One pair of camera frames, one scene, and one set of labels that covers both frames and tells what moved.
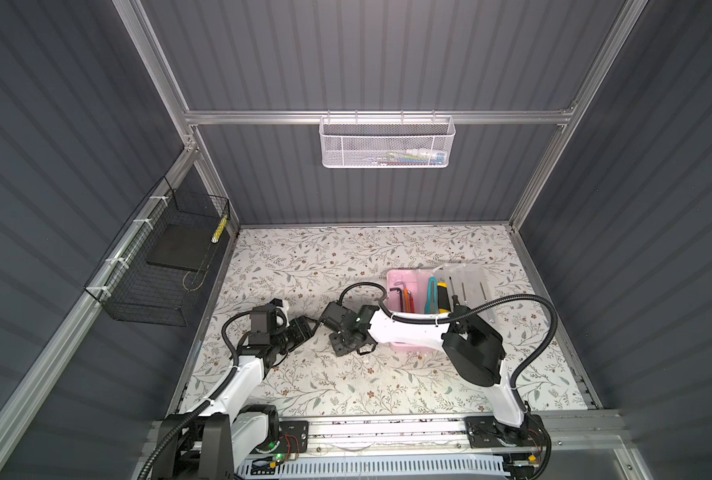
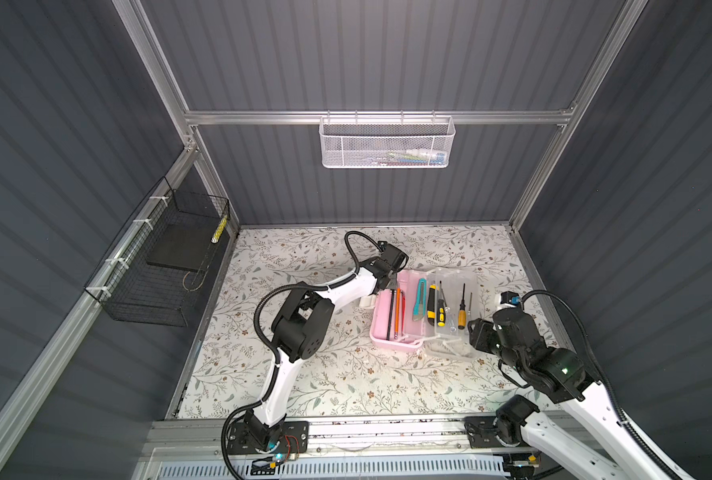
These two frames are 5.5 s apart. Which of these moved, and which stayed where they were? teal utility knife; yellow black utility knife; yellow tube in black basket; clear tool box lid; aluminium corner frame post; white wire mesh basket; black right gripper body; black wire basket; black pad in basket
Moved: clear tool box lid; yellow black utility knife; black right gripper body; teal utility knife
Stayed: black wire basket; black pad in basket; white wire mesh basket; aluminium corner frame post; yellow tube in black basket
